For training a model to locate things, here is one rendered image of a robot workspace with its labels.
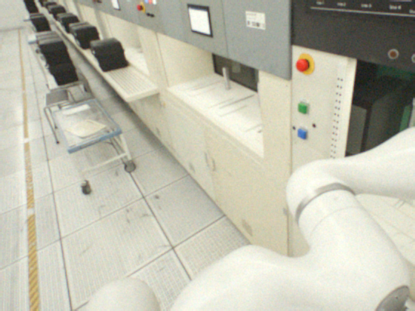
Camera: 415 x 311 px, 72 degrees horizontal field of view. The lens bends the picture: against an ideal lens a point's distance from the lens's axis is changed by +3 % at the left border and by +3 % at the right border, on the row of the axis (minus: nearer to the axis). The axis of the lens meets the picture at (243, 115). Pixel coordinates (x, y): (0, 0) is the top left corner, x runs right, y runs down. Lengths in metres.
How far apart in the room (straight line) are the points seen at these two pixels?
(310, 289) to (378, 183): 0.16
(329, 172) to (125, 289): 0.39
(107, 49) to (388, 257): 2.84
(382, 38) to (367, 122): 0.47
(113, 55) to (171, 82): 0.96
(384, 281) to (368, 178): 0.12
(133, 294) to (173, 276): 1.43
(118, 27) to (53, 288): 2.50
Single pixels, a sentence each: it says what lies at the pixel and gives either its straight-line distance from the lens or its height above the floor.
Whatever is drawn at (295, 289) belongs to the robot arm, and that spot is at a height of 1.28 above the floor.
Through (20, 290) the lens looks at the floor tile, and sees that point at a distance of 2.41.
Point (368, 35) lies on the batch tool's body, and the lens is 0.73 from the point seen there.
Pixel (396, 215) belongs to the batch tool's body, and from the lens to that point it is 1.09.
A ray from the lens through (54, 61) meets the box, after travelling 4.07.
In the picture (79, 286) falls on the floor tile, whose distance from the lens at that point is 2.21.
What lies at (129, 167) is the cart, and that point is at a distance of 2.81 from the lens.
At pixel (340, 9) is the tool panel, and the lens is 0.76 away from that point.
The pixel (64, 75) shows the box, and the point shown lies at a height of 0.58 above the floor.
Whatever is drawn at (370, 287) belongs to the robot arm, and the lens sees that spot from 0.38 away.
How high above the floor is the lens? 1.64
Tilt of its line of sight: 29 degrees down
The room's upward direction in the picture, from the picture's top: 5 degrees counter-clockwise
